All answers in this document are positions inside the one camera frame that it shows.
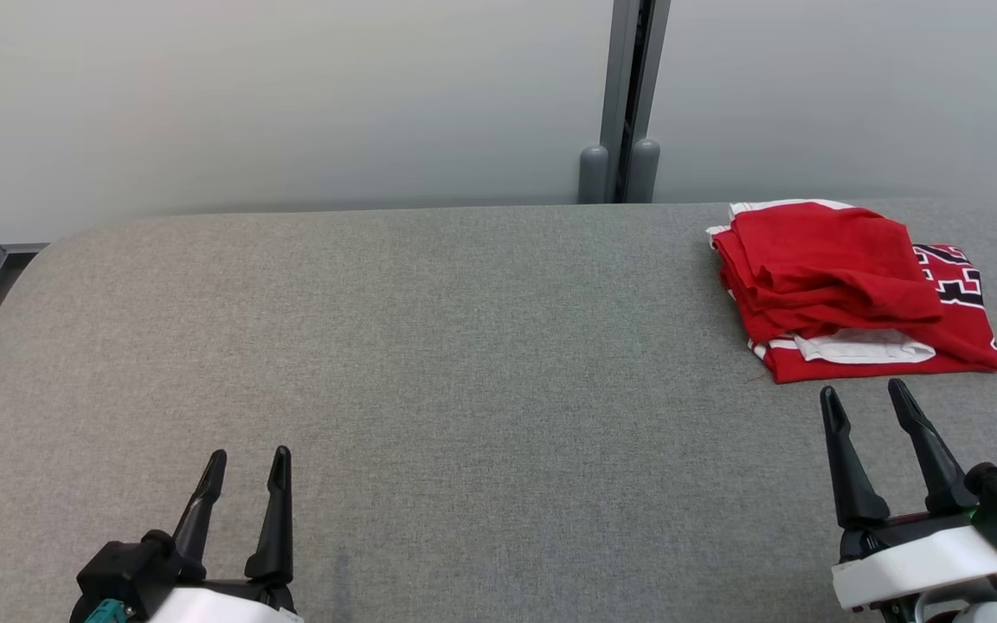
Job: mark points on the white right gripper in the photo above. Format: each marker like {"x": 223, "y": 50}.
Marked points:
{"x": 914, "y": 567}

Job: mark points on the grey rounded partition foot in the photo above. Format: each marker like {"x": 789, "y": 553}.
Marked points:
{"x": 644, "y": 173}
{"x": 594, "y": 177}

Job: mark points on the red jersey shirt white sleeves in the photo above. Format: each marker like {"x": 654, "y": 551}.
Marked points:
{"x": 966, "y": 333}

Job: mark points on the red shorts white stripes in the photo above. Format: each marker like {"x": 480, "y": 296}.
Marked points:
{"x": 819, "y": 260}

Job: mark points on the grey fabric covered table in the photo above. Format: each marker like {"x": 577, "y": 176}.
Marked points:
{"x": 464, "y": 389}

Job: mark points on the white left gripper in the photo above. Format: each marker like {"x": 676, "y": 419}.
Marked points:
{"x": 221, "y": 606}

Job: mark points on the grey partition post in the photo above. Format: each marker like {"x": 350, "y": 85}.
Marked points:
{"x": 624, "y": 69}

